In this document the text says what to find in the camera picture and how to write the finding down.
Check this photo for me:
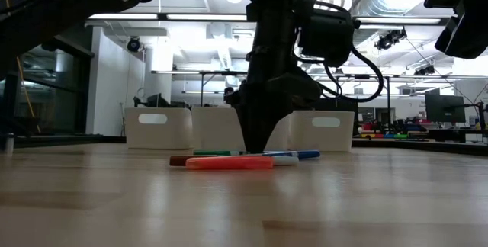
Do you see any person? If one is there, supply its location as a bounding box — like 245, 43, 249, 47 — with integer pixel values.
223, 85, 240, 107

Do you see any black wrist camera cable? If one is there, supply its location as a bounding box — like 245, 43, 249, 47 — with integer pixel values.
292, 0, 384, 104

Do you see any small white post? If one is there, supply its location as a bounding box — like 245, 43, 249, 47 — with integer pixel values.
3, 132, 15, 155

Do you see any black computer monitor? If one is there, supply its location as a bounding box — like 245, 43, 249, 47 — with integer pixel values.
425, 94, 467, 124

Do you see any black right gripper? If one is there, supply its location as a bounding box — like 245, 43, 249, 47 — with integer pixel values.
434, 0, 488, 60

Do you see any long white light bar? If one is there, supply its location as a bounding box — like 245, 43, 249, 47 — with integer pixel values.
87, 13, 159, 21
166, 13, 249, 21
356, 17, 442, 25

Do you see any multicoloured block row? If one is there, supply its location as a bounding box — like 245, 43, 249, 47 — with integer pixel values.
360, 133, 409, 140

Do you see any black partition panel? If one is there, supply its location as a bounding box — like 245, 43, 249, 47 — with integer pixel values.
316, 96, 359, 112

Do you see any black background workstation frame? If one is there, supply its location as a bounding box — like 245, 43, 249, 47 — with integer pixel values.
197, 70, 393, 136

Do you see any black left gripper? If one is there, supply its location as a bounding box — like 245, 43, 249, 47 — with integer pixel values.
236, 1, 325, 154

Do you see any blue thin marker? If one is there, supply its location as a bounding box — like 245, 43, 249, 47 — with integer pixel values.
262, 149, 322, 161

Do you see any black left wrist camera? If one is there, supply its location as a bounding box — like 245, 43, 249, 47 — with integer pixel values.
298, 8, 356, 68

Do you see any orange highlighter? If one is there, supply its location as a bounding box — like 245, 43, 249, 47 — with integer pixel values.
185, 155, 275, 172

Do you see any green thin marker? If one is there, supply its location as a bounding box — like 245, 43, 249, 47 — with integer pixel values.
192, 149, 249, 157

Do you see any brown thin marker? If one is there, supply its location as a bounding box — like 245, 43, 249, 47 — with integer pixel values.
169, 154, 300, 168

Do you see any yellow cable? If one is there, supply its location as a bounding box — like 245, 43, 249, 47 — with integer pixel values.
0, 0, 42, 134

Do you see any wide white plastic bin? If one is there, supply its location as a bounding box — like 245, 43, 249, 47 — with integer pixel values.
190, 106, 293, 152

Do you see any black ceiling spotlight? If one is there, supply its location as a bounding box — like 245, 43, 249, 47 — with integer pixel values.
414, 65, 436, 76
127, 36, 143, 53
374, 28, 407, 52

